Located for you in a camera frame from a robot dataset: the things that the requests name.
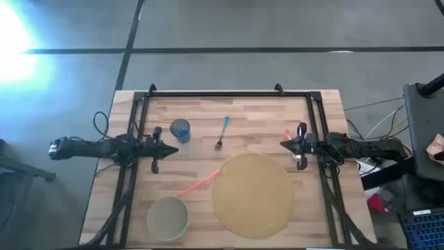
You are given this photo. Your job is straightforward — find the brown paper bag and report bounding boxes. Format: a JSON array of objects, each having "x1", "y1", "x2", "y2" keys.
[{"x1": 425, "y1": 133, "x2": 444, "y2": 165}]

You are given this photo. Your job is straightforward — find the round woven beige placemat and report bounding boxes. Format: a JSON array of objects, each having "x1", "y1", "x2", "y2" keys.
[{"x1": 212, "y1": 153, "x2": 296, "y2": 240}]

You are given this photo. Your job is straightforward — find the black cart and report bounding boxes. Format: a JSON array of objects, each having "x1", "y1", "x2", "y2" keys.
[{"x1": 402, "y1": 82, "x2": 444, "y2": 181}]

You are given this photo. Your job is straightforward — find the red box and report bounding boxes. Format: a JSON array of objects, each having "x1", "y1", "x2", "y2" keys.
[{"x1": 366, "y1": 193, "x2": 386, "y2": 214}]

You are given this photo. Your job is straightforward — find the black metal table frame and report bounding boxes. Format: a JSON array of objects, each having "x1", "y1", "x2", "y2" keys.
[{"x1": 81, "y1": 83, "x2": 377, "y2": 249}]

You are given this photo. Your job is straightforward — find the blue faceted plastic cup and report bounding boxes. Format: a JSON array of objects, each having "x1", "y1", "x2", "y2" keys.
[{"x1": 169, "y1": 118, "x2": 191, "y2": 144}]

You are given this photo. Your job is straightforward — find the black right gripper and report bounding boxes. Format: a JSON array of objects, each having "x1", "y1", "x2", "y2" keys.
[{"x1": 280, "y1": 122, "x2": 315, "y2": 171}]

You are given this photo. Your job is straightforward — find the black looped cable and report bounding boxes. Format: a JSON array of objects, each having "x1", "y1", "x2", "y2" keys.
[{"x1": 92, "y1": 110, "x2": 111, "y2": 140}]

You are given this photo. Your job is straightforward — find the metal utensil with pink handle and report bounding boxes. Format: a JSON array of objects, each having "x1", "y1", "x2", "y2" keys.
[{"x1": 284, "y1": 128, "x2": 301, "y2": 163}]

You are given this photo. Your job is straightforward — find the black pole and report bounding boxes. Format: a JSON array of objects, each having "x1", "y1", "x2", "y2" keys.
[{"x1": 417, "y1": 72, "x2": 444, "y2": 98}]

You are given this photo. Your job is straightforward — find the pink straw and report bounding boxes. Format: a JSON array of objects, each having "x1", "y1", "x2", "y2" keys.
[{"x1": 177, "y1": 168, "x2": 222, "y2": 198}]

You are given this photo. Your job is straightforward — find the white bowl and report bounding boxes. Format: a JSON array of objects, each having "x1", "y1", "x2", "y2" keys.
[{"x1": 146, "y1": 196, "x2": 190, "y2": 242}]

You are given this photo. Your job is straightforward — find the black stand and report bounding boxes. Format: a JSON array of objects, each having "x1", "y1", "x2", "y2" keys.
[{"x1": 0, "y1": 138, "x2": 57, "y2": 183}]

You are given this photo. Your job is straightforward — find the white cable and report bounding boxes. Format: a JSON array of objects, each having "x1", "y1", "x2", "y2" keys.
[{"x1": 364, "y1": 103, "x2": 406, "y2": 140}]

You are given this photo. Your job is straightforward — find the grey cable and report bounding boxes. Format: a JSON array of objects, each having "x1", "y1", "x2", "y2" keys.
[{"x1": 343, "y1": 97, "x2": 405, "y2": 112}]

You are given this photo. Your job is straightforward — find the fork with blue handle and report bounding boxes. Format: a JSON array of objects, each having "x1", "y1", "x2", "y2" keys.
[{"x1": 214, "y1": 116, "x2": 230, "y2": 151}]

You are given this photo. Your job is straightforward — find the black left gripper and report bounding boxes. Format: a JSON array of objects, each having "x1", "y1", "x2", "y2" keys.
[{"x1": 138, "y1": 126, "x2": 180, "y2": 174}]

